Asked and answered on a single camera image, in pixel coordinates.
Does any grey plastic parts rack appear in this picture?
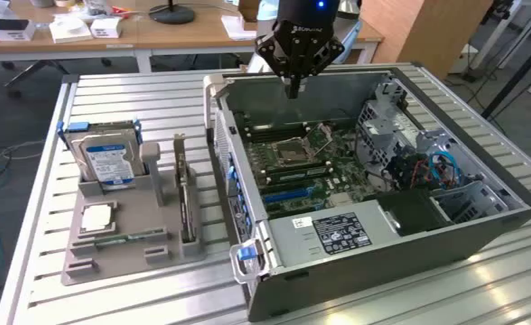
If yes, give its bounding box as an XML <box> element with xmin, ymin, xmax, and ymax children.
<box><xmin>60</xmin><ymin>142</ymin><xmax>208</xmax><ymax>287</ymax></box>

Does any wooden cabinet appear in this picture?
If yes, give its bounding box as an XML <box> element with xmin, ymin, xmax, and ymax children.
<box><xmin>359</xmin><ymin>0</ymin><xmax>495</xmax><ymax>81</ymax></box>

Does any green motherboard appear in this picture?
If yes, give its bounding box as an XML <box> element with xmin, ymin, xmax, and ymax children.
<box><xmin>240</xmin><ymin>120</ymin><xmax>379</xmax><ymax>219</ymax></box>

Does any metal socket cover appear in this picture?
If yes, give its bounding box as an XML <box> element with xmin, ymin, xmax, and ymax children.
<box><xmin>303</xmin><ymin>121</ymin><xmax>339</xmax><ymax>156</ymax></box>

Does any small white labelled box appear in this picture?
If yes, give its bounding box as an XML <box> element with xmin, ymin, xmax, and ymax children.
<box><xmin>88</xmin><ymin>16</ymin><xmax>124</xmax><ymax>39</ymax></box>

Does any white floor cable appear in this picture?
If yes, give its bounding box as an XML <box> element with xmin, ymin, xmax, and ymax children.
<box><xmin>0</xmin><ymin>140</ymin><xmax>45</xmax><ymax>162</ymax></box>

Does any white paper stack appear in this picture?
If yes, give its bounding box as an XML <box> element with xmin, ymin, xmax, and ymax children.
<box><xmin>220</xmin><ymin>15</ymin><xmax>259</xmax><ymax>41</ymax></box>

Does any black slanted pole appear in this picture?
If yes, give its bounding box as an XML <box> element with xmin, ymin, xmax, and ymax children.
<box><xmin>479</xmin><ymin>32</ymin><xmax>531</xmax><ymax>118</ymax></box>

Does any silver metal disk bay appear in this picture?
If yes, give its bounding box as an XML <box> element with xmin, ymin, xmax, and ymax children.
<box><xmin>430</xmin><ymin>181</ymin><xmax>510</xmax><ymax>224</ymax></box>

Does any dark grey open PC case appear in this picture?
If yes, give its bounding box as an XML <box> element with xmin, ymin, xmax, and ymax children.
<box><xmin>201</xmin><ymin>66</ymin><xmax>531</xmax><ymax>323</ymax></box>

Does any silver power supply unit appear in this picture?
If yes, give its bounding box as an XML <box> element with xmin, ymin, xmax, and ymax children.
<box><xmin>264</xmin><ymin>199</ymin><xmax>404</xmax><ymax>268</ymax></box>

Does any white box with black top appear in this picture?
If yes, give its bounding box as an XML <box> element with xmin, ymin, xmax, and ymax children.
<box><xmin>0</xmin><ymin>18</ymin><xmax>37</xmax><ymax>42</ymax></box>

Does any white block with tape roll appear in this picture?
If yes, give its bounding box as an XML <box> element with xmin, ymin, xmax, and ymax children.
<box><xmin>48</xmin><ymin>16</ymin><xmax>93</xmax><ymax>44</ymax></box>

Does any blue expansion slot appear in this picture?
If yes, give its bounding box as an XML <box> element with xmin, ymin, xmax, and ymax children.
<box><xmin>263</xmin><ymin>188</ymin><xmax>317</xmax><ymax>204</ymax></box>

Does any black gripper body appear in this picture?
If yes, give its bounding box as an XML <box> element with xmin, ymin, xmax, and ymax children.
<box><xmin>272</xmin><ymin>0</ymin><xmax>340</xmax><ymax>81</ymax></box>

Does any brown cardboard box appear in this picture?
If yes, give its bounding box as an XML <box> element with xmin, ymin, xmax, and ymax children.
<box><xmin>239</xmin><ymin>0</ymin><xmax>275</xmax><ymax>23</ymax></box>

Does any silver CPU chip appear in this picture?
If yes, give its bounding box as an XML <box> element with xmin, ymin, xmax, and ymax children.
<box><xmin>80</xmin><ymin>204</ymin><xmax>113</xmax><ymax>232</ymax></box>

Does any CPU socket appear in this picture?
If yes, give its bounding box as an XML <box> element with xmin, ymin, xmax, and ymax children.
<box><xmin>272</xmin><ymin>140</ymin><xmax>312</xmax><ymax>162</ymax></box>

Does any hard disk with blue label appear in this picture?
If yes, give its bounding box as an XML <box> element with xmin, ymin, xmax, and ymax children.
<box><xmin>57</xmin><ymin>116</ymin><xmax>146</xmax><ymax>186</ymax></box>

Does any black lamp base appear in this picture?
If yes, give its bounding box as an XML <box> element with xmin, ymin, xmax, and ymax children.
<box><xmin>146</xmin><ymin>0</ymin><xmax>197</xmax><ymax>25</ymax></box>

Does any red wire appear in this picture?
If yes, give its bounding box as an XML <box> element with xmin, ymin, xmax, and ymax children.
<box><xmin>408</xmin><ymin>160</ymin><xmax>430</xmax><ymax>190</ymax></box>

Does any wooden desk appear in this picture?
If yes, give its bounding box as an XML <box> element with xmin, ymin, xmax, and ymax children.
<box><xmin>0</xmin><ymin>0</ymin><xmax>384</xmax><ymax>74</ymax></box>

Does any silver metal drive cage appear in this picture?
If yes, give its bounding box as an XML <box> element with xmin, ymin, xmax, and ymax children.
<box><xmin>355</xmin><ymin>79</ymin><xmax>418</xmax><ymax>170</ymax></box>

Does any graphics card with metal bracket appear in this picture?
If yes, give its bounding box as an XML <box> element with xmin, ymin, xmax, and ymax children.
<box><xmin>172</xmin><ymin>132</ymin><xmax>200</xmax><ymax>244</ymax></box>

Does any white table leg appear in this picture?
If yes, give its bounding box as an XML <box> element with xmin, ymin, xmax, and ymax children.
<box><xmin>468</xmin><ymin>0</ymin><xmax>527</xmax><ymax>70</ymax></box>

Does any black office chair base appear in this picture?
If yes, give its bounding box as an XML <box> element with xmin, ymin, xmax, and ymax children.
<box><xmin>2</xmin><ymin>60</ymin><xmax>113</xmax><ymax>99</ymax></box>

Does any blue wire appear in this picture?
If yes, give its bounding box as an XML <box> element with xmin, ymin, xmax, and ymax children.
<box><xmin>430</xmin><ymin>152</ymin><xmax>463</xmax><ymax>190</ymax></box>

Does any green RAM stick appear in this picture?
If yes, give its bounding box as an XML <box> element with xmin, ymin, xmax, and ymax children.
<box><xmin>73</xmin><ymin>230</ymin><xmax>165</xmax><ymax>245</ymax></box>
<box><xmin>264</xmin><ymin>161</ymin><xmax>331</xmax><ymax>180</ymax></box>

